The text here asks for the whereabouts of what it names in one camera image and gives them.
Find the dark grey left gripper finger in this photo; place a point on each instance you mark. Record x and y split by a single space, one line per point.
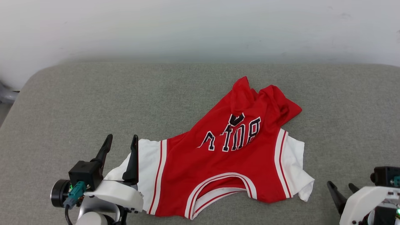
104 151
132 165

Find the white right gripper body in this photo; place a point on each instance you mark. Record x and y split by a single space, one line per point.
365 200

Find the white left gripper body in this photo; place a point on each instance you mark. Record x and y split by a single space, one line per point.
118 192

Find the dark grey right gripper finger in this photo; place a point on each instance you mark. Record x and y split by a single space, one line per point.
337 197
353 188

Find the red and white jersey shirt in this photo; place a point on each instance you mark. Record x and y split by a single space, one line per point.
225 165

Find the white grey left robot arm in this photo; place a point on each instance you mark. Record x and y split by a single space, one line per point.
93 218

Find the grey fabric sofa cushion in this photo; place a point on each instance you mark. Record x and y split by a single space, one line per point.
200 90

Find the grey rounded metal leg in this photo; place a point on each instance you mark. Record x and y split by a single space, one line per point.
6 95

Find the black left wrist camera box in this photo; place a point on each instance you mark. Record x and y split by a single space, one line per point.
86 173

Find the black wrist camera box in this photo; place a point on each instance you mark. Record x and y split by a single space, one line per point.
86 173
384 176

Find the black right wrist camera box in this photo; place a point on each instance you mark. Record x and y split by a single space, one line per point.
384 176

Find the teal right camera connector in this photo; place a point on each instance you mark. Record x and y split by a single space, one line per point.
397 181

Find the teal camera connector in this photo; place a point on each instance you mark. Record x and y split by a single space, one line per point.
397 181
75 193

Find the teal left camera connector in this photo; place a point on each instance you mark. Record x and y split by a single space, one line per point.
75 193

